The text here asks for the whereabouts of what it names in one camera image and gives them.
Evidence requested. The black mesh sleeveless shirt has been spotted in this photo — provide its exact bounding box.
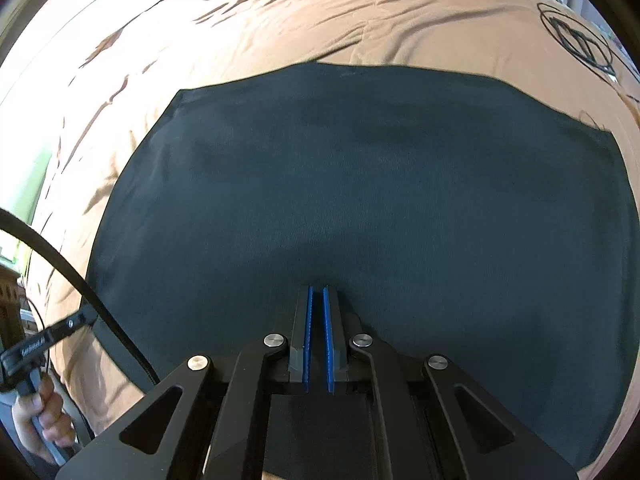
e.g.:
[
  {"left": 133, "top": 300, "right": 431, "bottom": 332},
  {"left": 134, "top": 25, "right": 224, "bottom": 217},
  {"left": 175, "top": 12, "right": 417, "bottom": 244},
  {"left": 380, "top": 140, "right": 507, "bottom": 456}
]
[{"left": 87, "top": 63, "right": 639, "bottom": 468}]

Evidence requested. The person left hand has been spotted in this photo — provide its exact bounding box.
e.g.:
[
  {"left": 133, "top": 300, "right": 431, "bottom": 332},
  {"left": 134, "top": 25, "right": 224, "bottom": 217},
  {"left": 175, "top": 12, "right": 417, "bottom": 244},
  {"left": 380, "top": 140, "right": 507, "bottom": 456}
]
[{"left": 12, "top": 375, "right": 76, "bottom": 464}]

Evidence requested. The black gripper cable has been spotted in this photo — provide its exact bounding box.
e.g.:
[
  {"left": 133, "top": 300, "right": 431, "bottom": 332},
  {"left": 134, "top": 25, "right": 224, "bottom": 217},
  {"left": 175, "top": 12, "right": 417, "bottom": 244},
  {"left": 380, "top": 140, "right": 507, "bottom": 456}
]
[{"left": 0, "top": 207, "right": 162, "bottom": 386}]

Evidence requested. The black coiled cable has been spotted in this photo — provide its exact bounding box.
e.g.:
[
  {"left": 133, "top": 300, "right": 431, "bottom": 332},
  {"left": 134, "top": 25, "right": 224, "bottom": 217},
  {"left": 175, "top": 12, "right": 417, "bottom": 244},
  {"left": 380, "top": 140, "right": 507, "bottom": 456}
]
[{"left": 536, "top": 1, "right": 640, "bottom": 84}]

